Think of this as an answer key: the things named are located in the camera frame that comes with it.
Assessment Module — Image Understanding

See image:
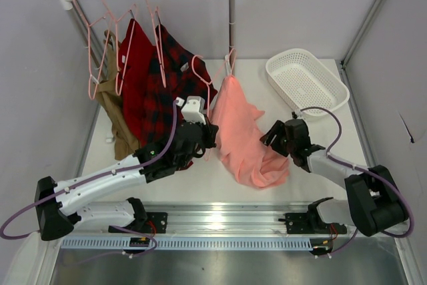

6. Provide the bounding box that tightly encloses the pink skirt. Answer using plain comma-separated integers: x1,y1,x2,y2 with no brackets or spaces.
209,75,290,189

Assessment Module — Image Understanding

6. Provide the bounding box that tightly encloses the pink wire hanger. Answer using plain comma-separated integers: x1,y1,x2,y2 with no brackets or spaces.
191,48,237,162
72,0,111,101
145,0,167,88
101,0,138,96

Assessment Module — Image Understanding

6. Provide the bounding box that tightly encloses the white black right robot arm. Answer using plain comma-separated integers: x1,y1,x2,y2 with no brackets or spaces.
260,119,414,237

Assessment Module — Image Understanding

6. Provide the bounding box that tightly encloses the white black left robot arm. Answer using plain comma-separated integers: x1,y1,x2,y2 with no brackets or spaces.
35,121,219,241

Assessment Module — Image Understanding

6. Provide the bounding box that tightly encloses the red black plaid skirt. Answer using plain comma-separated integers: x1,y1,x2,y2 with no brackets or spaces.
139,25,218,147

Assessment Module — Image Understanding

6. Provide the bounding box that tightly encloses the plain red skirt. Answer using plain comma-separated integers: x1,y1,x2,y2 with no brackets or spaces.
118,19,155,141

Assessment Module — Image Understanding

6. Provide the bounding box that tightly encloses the white perforated plastic basket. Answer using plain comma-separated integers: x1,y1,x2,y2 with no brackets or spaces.
265,48,350,121

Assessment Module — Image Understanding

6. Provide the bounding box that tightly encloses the tan brown garment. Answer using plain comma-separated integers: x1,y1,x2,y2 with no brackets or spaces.
95,29,141,160

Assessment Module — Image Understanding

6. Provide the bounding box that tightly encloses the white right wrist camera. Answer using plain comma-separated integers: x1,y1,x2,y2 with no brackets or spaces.
292,110,305,119

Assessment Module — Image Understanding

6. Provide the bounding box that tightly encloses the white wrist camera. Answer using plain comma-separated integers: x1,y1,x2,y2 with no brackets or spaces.
292,110,305,119
175,96,207,125

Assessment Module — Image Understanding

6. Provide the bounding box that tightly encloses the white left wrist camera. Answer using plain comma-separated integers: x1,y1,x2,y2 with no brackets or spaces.
175,96,207,125

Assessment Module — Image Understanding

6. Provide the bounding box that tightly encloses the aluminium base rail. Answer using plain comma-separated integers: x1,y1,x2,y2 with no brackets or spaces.
46,202,361,238

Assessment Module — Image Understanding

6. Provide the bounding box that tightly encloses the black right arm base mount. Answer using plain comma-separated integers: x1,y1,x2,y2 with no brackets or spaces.
278,197,347,235

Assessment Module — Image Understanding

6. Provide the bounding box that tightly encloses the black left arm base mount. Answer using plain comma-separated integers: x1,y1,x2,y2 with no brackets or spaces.
108,198,168,235

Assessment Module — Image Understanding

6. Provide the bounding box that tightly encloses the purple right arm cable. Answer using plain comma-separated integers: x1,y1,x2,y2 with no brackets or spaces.
298,106,416,259

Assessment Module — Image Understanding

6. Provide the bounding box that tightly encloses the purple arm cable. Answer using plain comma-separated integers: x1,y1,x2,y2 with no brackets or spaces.
298,106,416,259
0,97,184,240

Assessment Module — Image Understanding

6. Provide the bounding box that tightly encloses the white slotted cable duct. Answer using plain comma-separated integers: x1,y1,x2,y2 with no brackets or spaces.
61,236,313,251

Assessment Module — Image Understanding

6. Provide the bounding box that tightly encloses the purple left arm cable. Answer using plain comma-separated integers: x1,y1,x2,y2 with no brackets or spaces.
0,97,184,240

